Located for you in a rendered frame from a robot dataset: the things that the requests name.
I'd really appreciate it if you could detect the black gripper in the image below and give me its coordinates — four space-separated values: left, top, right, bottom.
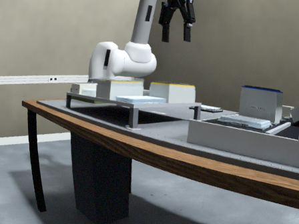
159 0 196 43

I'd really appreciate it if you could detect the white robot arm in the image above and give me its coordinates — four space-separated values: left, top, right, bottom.
87 0 157 83

